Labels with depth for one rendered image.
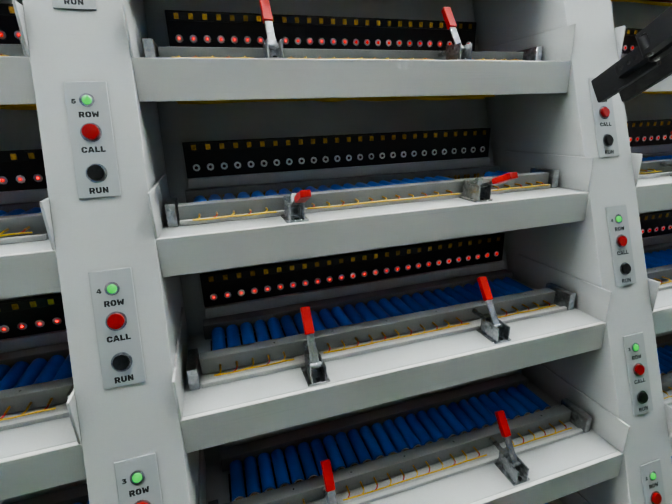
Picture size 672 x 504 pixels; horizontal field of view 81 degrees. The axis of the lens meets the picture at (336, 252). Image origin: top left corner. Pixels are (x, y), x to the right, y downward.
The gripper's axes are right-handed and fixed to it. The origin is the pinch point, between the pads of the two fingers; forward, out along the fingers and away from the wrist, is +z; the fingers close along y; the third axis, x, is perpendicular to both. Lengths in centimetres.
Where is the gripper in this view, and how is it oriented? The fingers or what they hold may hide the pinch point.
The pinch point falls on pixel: (635, 73)
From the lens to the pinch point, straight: 59.7
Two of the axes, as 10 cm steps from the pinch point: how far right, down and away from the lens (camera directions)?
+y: -9.5, 1.3, -2.8
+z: -2.5, 2.2, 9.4
